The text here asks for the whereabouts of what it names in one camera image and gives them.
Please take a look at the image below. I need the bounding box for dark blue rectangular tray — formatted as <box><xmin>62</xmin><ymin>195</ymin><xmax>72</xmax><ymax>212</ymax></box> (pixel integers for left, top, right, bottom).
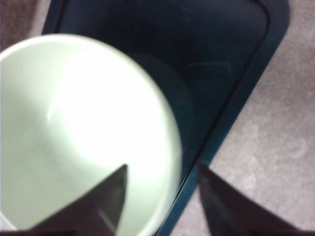
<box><xmin>43</xmin><ymin>0</ymin><xmax>290</xmax><ymax>236</ymax></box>

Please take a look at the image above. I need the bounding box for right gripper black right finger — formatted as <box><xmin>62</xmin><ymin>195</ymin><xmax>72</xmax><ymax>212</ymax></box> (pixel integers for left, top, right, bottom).
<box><xmin>199</xmin><ymin>164</ymin><xmax>315</xmax><ymax>236</ymax></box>

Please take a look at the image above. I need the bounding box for green ceramic bowl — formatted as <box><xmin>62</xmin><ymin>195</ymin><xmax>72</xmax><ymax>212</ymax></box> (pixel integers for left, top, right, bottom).
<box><xmin>0</xmin><ymin>34</ymin><xmax>183</xmax><ymax>236</ymax></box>

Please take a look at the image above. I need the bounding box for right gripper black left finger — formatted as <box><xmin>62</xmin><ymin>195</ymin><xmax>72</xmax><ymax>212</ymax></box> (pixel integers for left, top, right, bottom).
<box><xmin>0</xmin><ymin>164</ymin><xmax>128</xmax><ymax>236</ymax></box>

